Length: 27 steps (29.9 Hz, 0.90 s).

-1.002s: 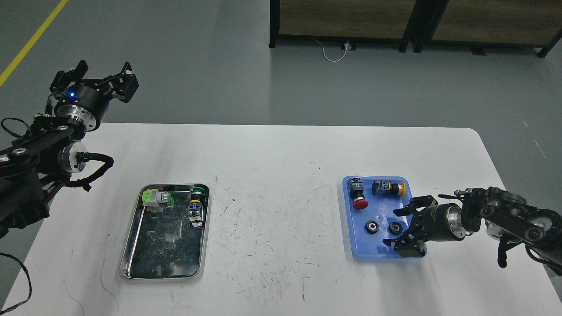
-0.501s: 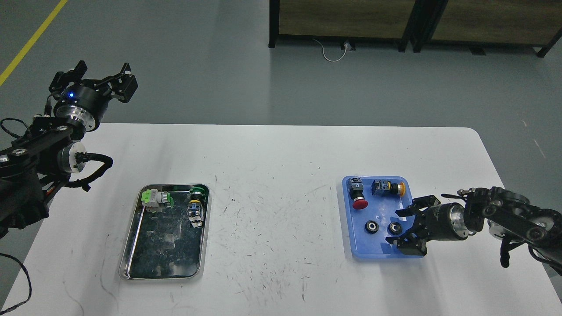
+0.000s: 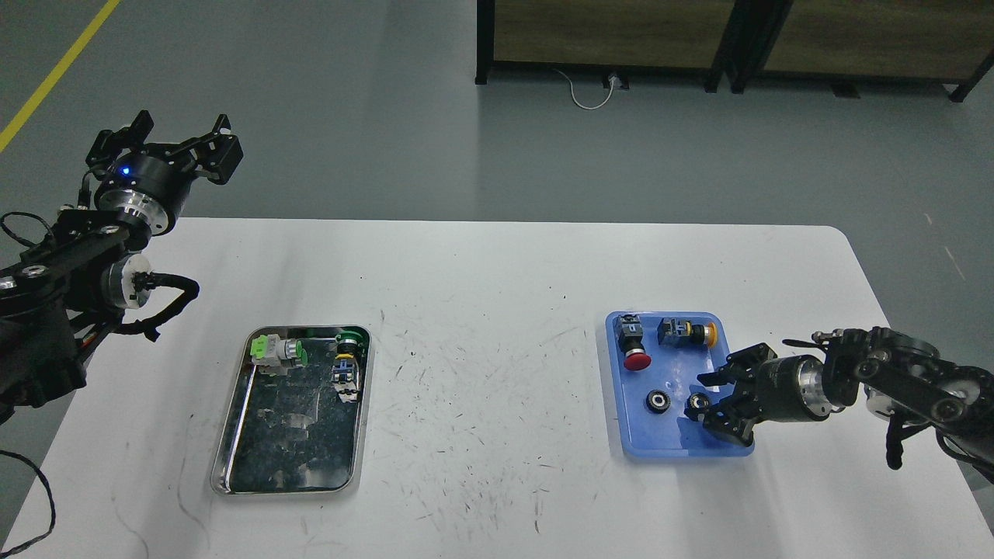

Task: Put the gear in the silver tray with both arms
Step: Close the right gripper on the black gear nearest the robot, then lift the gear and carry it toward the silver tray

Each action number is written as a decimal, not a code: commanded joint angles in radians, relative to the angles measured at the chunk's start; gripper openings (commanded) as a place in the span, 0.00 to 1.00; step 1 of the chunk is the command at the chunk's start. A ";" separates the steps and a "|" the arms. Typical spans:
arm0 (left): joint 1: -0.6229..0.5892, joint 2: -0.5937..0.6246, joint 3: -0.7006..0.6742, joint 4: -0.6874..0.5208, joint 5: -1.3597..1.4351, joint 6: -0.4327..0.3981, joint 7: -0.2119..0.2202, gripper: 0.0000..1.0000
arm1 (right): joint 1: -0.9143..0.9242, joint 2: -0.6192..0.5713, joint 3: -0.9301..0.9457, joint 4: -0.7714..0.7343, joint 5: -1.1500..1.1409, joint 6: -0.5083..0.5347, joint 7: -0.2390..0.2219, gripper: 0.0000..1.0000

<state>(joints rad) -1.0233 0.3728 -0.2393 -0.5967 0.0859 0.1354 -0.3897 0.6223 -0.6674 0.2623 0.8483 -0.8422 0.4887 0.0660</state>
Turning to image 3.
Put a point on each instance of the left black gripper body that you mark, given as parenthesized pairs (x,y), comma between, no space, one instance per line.
(148,188)

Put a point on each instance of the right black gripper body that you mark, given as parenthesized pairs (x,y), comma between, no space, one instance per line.
(788,389)

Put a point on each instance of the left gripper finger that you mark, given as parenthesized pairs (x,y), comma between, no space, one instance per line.
(214,156)
(109,144)

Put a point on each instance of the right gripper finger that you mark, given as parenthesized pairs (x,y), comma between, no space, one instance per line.
(739,365)
(733,418)

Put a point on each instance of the black gear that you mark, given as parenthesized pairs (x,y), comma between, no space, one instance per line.
(658,401)
(697,404)

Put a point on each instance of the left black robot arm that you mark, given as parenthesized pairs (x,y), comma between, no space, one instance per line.
(87,277)

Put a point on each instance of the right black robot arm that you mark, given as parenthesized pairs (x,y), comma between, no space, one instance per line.
(905,380)

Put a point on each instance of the blue plastic tray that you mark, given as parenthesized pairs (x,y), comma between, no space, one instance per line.
(670,436)

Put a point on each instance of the silver metal tray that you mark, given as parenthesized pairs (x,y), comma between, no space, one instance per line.
(290,434)

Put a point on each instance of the black framed wooden cabinet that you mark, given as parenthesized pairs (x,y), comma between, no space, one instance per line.
(693,39)

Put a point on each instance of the yellow push button switch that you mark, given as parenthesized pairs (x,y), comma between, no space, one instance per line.
(680,332)

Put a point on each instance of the red mushroom button switch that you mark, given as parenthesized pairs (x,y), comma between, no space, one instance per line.
(630,334)

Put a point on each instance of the green push button switch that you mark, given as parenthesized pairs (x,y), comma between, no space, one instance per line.
(276,355)

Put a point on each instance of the green yellow button switch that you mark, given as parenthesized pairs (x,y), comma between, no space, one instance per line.
(346,369)

